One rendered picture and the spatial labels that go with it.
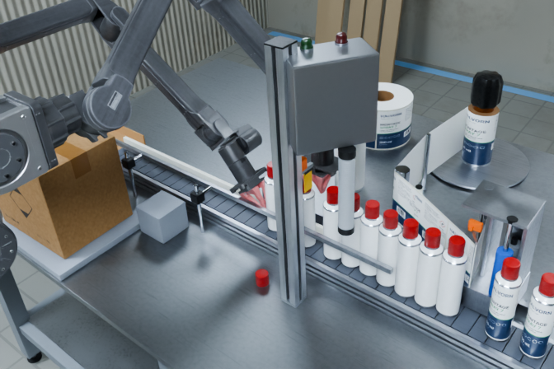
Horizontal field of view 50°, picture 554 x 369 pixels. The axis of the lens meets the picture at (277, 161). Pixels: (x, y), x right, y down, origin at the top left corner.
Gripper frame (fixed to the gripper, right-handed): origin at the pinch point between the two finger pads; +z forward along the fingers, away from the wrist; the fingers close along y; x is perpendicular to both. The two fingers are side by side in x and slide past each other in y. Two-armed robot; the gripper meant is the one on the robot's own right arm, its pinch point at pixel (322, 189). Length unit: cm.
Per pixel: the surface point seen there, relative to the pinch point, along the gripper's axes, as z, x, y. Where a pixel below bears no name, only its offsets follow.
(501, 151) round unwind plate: 12, -62, -25
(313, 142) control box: -29.9, 21.6, -13.1
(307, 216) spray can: 2.7, 8.3, -1.1
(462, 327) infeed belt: 12.8, 9.8, -44.1
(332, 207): -3.2, 8.1, -8.6
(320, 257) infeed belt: 13.3, 9.3, -5.7
